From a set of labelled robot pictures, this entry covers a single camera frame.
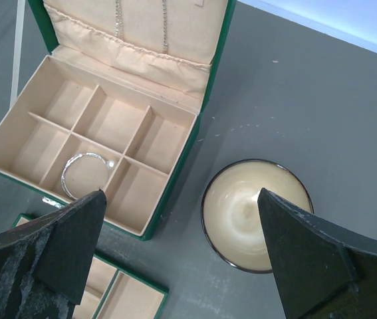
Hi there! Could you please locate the green jewelry box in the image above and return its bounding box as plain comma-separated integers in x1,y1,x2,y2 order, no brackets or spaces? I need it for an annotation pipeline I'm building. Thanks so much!
0,1,235,241

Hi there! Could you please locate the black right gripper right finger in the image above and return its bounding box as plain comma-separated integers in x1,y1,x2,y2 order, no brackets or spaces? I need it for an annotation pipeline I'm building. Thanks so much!
257,189,377,318

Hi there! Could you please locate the silver chain necklace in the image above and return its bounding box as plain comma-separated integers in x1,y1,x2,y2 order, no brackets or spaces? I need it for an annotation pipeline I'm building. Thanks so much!
113,0,170,54

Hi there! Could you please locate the beige ceramic bowl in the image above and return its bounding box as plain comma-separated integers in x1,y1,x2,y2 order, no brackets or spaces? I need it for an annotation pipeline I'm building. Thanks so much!
201,159,314,274

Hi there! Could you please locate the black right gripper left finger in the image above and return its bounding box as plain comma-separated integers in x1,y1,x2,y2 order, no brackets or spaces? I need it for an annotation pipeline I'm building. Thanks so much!
0,190,106,318

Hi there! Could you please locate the green jewelry tray insert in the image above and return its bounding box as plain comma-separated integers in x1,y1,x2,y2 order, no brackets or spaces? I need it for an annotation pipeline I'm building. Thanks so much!
14,213,170,319

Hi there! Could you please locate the silver pearl bangle bracelet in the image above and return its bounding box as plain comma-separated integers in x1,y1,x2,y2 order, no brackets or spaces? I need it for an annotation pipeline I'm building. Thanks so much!
60,151,117,200

